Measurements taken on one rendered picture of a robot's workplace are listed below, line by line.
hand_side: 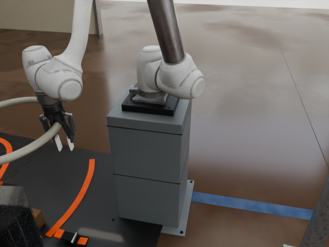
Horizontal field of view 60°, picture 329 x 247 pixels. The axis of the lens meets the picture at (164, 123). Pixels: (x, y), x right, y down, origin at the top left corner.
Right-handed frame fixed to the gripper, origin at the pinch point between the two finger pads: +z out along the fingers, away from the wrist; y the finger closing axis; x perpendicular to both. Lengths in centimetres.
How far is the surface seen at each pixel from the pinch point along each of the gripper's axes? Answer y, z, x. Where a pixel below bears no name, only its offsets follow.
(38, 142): 2.6, -10.3, 13.3
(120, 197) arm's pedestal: -10, 64, -28
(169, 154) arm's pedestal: -43, 27, -22
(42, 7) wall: 209, 26, -487
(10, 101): 29.9, -10.6, -20.4
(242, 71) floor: -140, 96, -285
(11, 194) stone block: 25.3, 19.1, 10.2
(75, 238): 18, 78, -10
